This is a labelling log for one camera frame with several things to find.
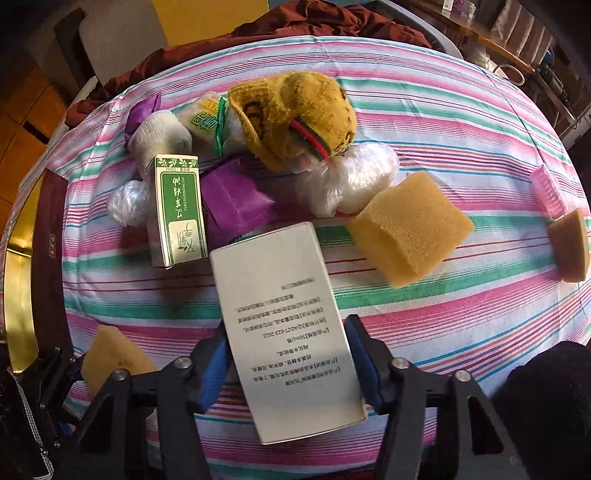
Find yellow sponge block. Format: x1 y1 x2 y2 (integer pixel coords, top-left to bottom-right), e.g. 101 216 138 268
548 208 590 283
81 325 157 396
346 172 475 288

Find purple foil pouch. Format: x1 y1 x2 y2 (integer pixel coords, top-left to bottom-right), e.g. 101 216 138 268
200 157 277 251

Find small purple pouch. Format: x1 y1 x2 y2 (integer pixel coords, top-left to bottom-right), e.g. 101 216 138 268
124 93 161 142

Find brown crumpled blanket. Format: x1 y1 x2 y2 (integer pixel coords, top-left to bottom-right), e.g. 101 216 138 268
65 0 433 129

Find white printed carton box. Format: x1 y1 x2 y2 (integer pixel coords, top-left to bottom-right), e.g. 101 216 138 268
209 222 367 445

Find yellow blue grey headboard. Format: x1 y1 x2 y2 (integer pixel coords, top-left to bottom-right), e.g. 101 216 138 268
53 0 270 86

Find striped bed sheet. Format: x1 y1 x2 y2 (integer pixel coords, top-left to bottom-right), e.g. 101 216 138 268
0 35 591 480

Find wooden side table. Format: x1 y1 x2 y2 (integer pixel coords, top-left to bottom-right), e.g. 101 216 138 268
409 1 590 145

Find mustard knitted sock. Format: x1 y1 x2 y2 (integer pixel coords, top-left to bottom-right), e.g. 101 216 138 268
228 71 358 173

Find cream rolled sock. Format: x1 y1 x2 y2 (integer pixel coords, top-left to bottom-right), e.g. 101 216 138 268
127 110 192 180

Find green essential oil box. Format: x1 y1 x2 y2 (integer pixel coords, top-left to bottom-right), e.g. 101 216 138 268
147 154 208 270

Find small white plastic bag ball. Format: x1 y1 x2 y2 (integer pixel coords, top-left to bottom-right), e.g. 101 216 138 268
107 180 153 227

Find green yellow snack packet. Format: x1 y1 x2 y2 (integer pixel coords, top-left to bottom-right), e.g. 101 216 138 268
177 92 247 160

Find maroon gold gift box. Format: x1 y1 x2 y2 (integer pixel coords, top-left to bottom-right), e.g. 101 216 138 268
4 170 72 373

